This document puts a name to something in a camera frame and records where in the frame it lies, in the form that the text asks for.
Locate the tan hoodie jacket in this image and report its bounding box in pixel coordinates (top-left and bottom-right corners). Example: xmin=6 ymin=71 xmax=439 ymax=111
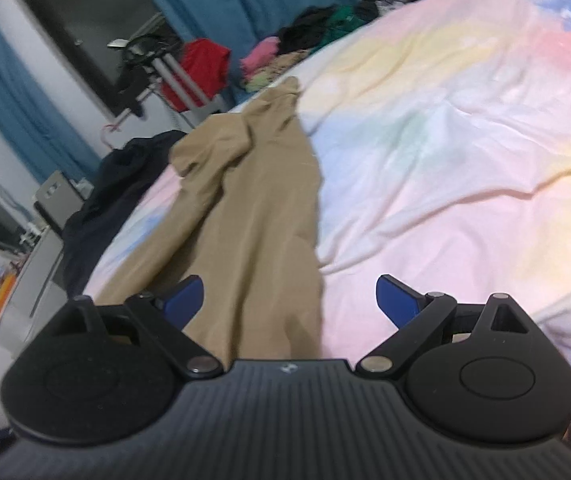
xmin=97 ymin=77 xmax=322 ymax=363

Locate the white dressing table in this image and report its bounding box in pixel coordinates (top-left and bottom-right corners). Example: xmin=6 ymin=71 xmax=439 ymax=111
xmin=0 ymin=229 xmax=68 ymax=358

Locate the dark navy garment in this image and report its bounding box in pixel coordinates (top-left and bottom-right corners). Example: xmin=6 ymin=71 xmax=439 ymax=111
xmin=61 ymin=130 xmax=186 ymax=297

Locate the pastel tie-dye bed sheet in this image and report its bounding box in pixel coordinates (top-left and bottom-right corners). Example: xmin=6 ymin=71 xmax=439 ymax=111
xmin=79 ymin=0 xmax=571 ymax=411

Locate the left blue curtain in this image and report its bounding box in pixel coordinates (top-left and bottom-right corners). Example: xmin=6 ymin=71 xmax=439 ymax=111
xmin=0 ymin=31 xmax=100 ymax=183

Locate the olive tan garment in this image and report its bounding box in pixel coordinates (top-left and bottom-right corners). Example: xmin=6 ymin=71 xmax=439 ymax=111
xmin=244 ymin=49 xmax=311 ymax=93

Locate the red garment on stand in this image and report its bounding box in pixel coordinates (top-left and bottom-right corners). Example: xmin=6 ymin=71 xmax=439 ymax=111
xmin=179 ymin=38 xmax=231 ymax=100

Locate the silver tripod stand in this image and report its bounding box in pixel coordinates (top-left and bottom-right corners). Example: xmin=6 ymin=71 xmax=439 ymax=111
xmin=107 ymin=34 xmax=228 ymax=128

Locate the pink garment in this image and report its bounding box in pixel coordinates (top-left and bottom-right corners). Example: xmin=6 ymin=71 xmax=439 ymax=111
xmin=240 ymin=36 xmax=280 ymax=78

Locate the black garment pile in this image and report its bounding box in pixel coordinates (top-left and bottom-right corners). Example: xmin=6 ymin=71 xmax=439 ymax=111
xmin=277 ymin=6 xmax=336 ymax=55

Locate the green garment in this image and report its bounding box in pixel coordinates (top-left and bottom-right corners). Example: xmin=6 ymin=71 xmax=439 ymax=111
xmin=321 ymin=6 xmax=372 ymax=44

